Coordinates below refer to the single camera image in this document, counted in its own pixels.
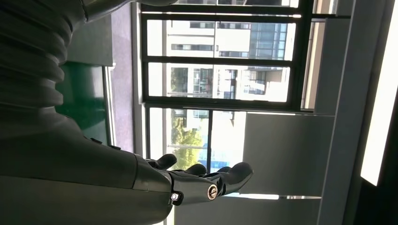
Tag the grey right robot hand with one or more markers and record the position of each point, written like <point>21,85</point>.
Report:
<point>71,174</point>

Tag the green conveyor belt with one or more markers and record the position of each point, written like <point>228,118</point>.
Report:
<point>84,102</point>

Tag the dark framed window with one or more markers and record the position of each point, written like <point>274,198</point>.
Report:
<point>217,60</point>

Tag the bright ceiling light strip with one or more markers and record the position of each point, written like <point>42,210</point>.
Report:
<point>379,108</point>

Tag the silver conveyor side rail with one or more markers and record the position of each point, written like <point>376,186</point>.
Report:
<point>108,105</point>

